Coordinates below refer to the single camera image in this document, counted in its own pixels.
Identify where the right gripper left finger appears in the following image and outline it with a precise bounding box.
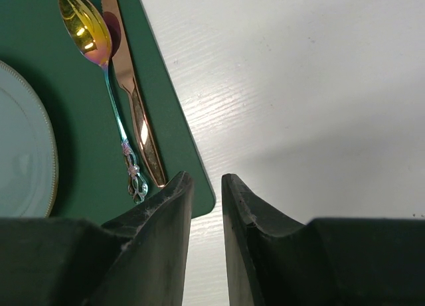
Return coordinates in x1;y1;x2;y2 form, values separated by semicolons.
1;171;194;305

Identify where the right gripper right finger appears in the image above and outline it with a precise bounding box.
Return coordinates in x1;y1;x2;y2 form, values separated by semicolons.
221;174;424;305

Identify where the dark green placemat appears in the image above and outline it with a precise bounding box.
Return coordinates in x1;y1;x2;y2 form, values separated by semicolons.
1;0;216;224

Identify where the teal round plate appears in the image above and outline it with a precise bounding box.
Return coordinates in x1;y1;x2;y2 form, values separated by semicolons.
1;62;59;218

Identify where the copper knife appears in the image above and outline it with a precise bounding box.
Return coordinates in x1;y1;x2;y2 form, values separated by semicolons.
101;0;167;188

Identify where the gold iridescent spoon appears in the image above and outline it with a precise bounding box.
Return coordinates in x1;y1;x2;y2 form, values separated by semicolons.
58;0;149;204

